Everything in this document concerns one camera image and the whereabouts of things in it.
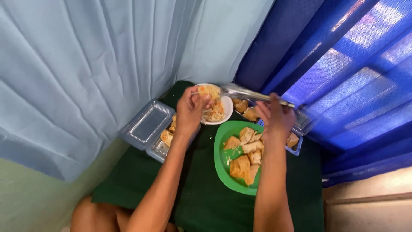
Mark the pile of fried tofu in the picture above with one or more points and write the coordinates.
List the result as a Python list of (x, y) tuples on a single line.
[(246, 151)]

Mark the person's right fingers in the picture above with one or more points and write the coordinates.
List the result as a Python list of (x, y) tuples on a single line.
[(265, 111)]

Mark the dark blue curtain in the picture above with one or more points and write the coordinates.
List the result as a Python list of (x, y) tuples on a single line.
[(347, 80)]

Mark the stuffed fried tofu piece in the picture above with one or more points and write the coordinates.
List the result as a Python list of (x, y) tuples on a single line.
[(210, 91)]

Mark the person's right hand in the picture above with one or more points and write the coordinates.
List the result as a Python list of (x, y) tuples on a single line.
[(276, 124)]

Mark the dark green tablecloth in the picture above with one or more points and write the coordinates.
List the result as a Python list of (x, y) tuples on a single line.
[(202, 199)]

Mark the clear plastic hinged container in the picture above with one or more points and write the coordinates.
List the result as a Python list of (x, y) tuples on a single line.
[(301, 124), (146, 125)]

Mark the person's left fingers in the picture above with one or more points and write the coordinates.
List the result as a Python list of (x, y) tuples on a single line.
[(198, 98)]

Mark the shredded vegetable filling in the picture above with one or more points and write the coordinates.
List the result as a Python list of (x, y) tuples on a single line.
[(215, 112)]

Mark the white bowl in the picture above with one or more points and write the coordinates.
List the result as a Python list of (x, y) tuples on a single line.
[(228, 104)]

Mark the light blue curtain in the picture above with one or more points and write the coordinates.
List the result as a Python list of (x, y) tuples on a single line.
[(80, 71)]

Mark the metal tongs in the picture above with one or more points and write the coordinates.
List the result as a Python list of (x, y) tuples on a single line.
[(246, 94)]

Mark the green plastic plate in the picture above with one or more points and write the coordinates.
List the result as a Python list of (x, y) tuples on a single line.
[(222, 158)]

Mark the person's leg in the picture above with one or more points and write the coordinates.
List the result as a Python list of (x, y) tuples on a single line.
[(99, 217)]

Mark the person's left hand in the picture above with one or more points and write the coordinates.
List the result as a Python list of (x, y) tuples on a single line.
[(188, 116)]

